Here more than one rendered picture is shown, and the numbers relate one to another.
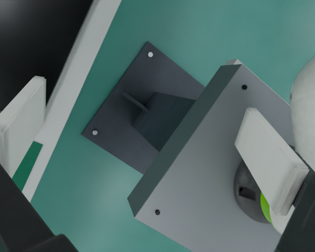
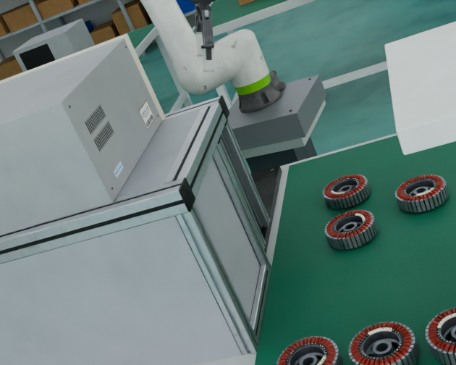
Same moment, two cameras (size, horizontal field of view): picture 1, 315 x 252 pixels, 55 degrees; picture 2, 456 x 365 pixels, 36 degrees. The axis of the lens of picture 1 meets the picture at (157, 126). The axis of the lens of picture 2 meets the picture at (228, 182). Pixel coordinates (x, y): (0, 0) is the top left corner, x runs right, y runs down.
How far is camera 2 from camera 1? 1.89 m
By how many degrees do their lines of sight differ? 52
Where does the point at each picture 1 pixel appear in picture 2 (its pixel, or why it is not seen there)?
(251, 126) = (199, 51)
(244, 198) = (268, 98)
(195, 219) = (289, 103)
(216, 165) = (260, 114)
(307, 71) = (193, 84)
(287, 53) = not seen: hidden behind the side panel
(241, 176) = (259, 105)
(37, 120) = (210, 64)
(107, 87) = not seen: hidden behind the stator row
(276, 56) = not seen: hidden behind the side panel
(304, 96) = (200, 78)
